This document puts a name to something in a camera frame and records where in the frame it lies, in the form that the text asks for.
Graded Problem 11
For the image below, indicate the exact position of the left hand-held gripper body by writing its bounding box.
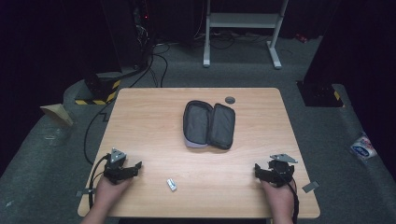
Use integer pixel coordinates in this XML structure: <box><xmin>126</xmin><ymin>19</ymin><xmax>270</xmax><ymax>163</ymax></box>
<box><xmin>103</xmin><ymin>147</ymin><xmax>135</xmax><ymax>185</ymax></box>

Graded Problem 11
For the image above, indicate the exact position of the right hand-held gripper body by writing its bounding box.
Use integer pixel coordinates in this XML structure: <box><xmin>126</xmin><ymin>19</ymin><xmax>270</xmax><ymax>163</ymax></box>
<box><xmin>264</xmin><ymin>153</ymin><xmax>299</xmax><ymax>189</ymax></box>

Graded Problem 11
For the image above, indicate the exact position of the small white eraser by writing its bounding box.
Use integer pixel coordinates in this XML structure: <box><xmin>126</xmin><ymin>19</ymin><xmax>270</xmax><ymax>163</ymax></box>
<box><xmin>166</xmin><ymin>177</ymin><xmax>178</xmax><ymax>192</ymax></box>

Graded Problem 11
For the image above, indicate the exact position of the dark grey pencil case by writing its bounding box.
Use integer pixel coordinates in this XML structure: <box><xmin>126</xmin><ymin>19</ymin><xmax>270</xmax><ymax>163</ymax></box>
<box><xmin>182</xmin><ymin>99</ymin><xmax>236</xmax><ymax>151</ymax></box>

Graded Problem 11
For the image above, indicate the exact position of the person's right hand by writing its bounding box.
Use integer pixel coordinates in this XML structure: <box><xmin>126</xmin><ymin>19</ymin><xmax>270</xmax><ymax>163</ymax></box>
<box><xmin>260</xmin><ymin>179</ymin><xmax>295</xmax><ymax>217</ymax></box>

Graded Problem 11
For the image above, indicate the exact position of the person's left hand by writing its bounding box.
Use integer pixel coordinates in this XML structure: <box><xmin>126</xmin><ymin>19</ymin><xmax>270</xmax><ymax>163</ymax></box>
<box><xmin>93</xmin><ymin>176</ymin><xmax>134</xmax><ymax>213</ymax></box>

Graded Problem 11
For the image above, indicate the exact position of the grey tape strip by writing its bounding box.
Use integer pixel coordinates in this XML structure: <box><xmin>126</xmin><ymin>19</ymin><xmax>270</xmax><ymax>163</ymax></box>
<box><xmin>301</xmin><ymin>180</ymin><xmax>320</xmax><ymax>193</ymax></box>
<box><xmin>75</xmin><ymin>188</ymin><xmax>95</xmax><ymax>198</ymax></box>

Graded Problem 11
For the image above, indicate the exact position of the black yellow striped base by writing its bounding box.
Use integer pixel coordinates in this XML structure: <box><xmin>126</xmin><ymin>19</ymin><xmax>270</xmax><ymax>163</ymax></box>
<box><xmin>74</xmin><ymin>72</ymin><xmax>122</xmax><ymax>106</ymax></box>

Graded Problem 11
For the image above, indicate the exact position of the tan cardboard piece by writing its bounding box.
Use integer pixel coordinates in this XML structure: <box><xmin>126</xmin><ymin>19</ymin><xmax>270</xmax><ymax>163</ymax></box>
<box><xmin>39</xmin><ymin>103</ymin><xmax>75</xmax><ymax>127</ymax></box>

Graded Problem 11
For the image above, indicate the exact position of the black box with yellow stripe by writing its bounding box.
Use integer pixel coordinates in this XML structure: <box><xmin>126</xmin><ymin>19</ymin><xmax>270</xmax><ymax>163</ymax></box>
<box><xmin>296</xmin><ymin>79</ymin><xmax>346</xmax><ymax>108</ymax></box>

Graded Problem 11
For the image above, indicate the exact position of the white blue plastic packet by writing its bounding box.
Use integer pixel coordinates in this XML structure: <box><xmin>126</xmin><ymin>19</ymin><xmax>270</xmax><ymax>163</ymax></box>
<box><xmin>349</xmin><ymin>132</ymin><xmax>378</xmax><ymax>161</ymax></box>

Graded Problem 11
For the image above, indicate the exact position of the dark equipment rack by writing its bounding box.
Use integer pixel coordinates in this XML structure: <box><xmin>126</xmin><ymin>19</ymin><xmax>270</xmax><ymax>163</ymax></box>
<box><xmin>101</xmin><ymin>0</ymin><xmax>157</xmax><ymax>73</ymax></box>

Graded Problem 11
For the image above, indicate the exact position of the white metal stand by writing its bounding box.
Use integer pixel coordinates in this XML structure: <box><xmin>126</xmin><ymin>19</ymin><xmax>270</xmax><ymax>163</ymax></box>
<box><xmin>203</xmin><ymin>0</ymin><xmax>290</xmax><ymax>70</ymax></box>

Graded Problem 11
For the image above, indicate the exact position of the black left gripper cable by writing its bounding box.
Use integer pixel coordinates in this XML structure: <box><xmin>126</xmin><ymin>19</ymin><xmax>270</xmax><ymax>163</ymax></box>
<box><xmin>88</xmin><ymin>153</ymin><xmax>112</xmax><ymax>210</ymax></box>

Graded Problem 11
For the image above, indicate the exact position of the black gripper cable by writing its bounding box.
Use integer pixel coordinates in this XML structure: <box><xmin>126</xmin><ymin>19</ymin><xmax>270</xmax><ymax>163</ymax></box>
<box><xmin>88</xmin><ymin>153</ymin><xmax>112</xmax><ymax>210</ymax></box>
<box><xmin>274</xmin><ymin>167</ymin><xmax>301</xmax><ymax>224</ymax></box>

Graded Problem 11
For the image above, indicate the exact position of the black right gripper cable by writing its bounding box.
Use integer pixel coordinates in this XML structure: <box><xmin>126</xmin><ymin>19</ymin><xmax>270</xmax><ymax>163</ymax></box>
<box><xmin>274</xmin><ymin>167</ymin><xmax>301</xmax><ymax>224</ymax></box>

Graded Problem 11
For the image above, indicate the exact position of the black floor cable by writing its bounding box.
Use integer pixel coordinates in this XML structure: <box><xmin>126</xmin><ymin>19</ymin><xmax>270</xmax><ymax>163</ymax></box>
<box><xmin>82</xmin><ymin>101</ymin><xmax>117</xmax><ymax>166</ymax></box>

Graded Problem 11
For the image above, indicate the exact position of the bundle of black floor cables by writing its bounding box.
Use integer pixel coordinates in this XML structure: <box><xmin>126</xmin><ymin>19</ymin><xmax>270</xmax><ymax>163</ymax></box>
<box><xmin>129</xmin><ymin>40</ymin><xmax>171</xmax><ymax>89</ymax></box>

